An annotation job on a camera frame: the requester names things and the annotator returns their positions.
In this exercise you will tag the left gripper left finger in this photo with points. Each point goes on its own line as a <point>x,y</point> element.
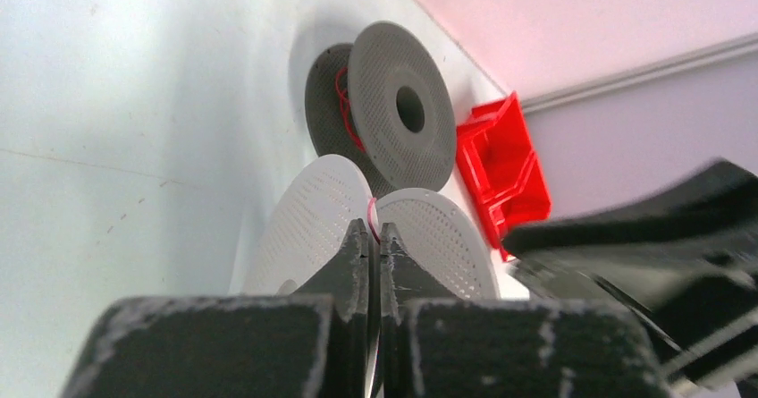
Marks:
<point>310,343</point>

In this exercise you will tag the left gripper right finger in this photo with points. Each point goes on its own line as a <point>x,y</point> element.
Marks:
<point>436,345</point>

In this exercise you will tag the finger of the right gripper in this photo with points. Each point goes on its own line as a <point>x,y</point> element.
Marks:
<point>703,329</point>
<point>717,197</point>

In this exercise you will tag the white translucent spool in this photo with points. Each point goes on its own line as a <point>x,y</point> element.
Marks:
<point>308,225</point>

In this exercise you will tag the dark grey spool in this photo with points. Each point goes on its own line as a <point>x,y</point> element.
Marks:
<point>381,102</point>

